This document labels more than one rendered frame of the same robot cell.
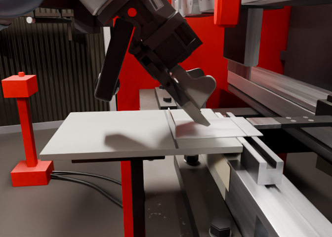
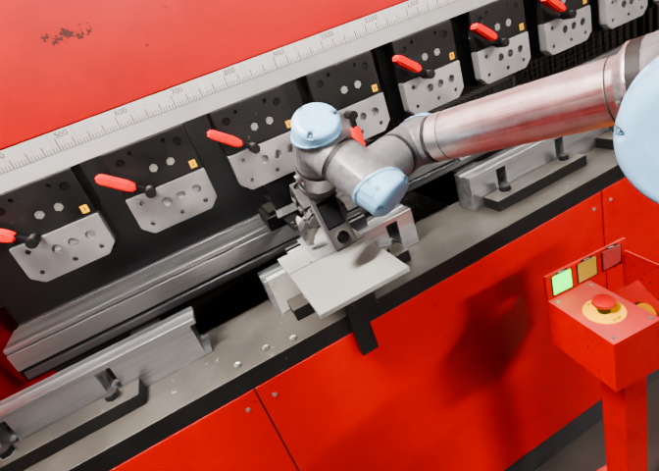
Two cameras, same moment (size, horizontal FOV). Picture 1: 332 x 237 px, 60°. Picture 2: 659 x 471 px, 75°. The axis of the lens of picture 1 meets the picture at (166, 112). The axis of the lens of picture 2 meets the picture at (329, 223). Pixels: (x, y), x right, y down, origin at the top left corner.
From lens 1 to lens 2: 0.98 m
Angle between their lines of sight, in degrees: 91
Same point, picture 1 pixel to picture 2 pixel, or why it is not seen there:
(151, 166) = (308, 330)
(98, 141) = (374, 261)
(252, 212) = (382, 229)
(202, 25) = not seen: outside the picture
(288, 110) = (211, 268)
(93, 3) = not seen: hidden behind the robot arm
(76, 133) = (366, 277)
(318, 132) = (257, 249)
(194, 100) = not seen: hidden behind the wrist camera
